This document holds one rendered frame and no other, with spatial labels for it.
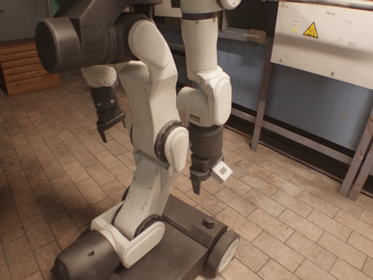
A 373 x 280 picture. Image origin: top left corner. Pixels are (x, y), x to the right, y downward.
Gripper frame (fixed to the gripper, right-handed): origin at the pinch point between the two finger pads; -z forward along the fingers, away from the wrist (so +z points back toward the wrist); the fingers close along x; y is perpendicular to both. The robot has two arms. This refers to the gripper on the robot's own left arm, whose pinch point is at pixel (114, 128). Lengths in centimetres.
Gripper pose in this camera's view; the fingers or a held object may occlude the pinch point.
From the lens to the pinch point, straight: 101.3
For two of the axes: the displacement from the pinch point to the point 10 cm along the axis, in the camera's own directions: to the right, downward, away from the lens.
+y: -7.8, -3.3, 5.3
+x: 6.2, -5.2, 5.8
